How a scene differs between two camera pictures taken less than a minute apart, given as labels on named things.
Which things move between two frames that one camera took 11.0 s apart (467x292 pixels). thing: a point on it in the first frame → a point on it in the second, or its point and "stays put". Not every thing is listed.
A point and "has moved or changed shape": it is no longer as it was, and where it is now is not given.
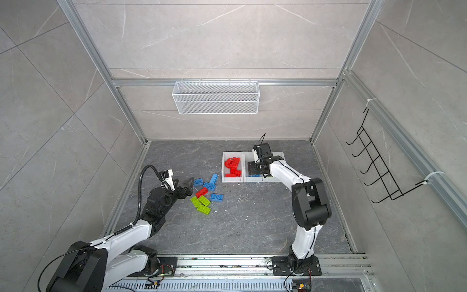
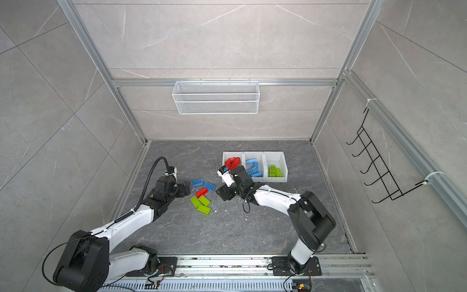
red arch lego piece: x=232 y=163 stays put
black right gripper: x=252 y=168 → x=225 y=192
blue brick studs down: x=210 y=186 stays put
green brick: x=204 y=209 stays put
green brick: x=195 y=202 stays put
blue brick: x=216 y=198 has moved or changed shape
